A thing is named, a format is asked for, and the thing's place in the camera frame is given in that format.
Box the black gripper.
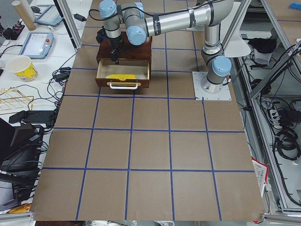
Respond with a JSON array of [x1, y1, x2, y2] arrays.
[[107, 33, 124, 64]]

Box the yellow toy corn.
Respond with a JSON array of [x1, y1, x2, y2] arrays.
[[106, 74, 136, 81]]

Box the white drawer handle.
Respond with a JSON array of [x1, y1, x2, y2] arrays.
[[108, 83, 138, 90]]

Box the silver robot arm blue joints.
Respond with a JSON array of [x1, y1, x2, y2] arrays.
[[99, 0, 234, 85]]

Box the dark wooden drawer box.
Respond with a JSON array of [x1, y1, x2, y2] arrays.
[[96, 32, 152, 69]]

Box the black power brick far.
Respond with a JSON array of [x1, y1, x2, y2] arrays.
[[73, 14, 87, 22]]

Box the teach pendant tablet far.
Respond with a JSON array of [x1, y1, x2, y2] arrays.
[[35, 5, 62, 27]]

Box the teach pendant tablet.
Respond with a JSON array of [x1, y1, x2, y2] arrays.
[[19, 32, 54, 59], [35, 5, 62, 27]]

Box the teach pendant tablet near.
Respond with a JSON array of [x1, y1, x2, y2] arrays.
[[19, 32, 54, 59]]

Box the yellow white paper cup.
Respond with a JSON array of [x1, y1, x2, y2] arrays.
[[6, 55, 38, 82]]

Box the black power adapter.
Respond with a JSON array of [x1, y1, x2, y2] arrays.
[[9, 110, 54, 124]]

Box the cardboard tube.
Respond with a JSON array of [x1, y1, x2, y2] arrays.
[[11, 0, 36, 31]]

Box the black electronics gadget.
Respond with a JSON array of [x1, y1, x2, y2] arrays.
[[1, 24, 25, 40]]

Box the black cloth in cup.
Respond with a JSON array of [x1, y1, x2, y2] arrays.
[[248, 38, 277, 66]]

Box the red white plastic basket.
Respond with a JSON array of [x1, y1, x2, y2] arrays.
[[251, 158, 269, 197]]

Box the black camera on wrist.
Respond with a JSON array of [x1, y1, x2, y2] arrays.
[[95, 27, 106, 44]]

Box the aluminium frame post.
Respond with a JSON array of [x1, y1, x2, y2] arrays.
[[54, 0, 82, 49]]

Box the gold wire rack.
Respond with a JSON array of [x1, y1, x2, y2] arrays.
[[0, 88, 33, 115]]

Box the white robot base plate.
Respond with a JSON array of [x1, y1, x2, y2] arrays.
[[192, 72, 232, 101]]

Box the aluminium frame rail right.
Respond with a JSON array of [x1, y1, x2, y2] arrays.
[[235, 0, 301, 217]]

